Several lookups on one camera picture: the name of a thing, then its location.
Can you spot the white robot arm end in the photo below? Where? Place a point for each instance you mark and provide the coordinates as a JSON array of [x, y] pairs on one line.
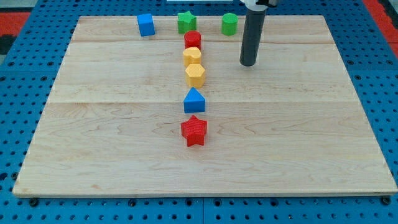
[[259, 5]]

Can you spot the wooden board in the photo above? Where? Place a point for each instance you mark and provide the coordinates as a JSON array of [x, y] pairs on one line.
[[292, 125]]

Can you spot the blue triangle block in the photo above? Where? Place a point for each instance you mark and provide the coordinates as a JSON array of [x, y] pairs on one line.
[[194, 102]]

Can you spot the red star block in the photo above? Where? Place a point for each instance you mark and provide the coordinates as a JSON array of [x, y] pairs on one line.
[[194, 131]]

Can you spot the yellow hexagon block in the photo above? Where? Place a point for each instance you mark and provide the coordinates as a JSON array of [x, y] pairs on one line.
[[195, 75]]

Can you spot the red cylinder block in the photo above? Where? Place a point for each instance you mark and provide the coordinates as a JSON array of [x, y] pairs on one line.
[[192, 38]]

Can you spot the green star block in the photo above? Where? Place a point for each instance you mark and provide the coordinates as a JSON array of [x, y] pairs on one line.
[[186, 21]]

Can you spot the green cylinder block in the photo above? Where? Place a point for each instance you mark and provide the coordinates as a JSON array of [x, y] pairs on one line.
[[229, 24]]

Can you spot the blue cube block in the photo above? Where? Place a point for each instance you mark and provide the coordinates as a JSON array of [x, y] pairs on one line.
[[146, 25]]

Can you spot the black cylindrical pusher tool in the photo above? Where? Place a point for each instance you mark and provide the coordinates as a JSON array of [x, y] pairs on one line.
[[252, 32]]

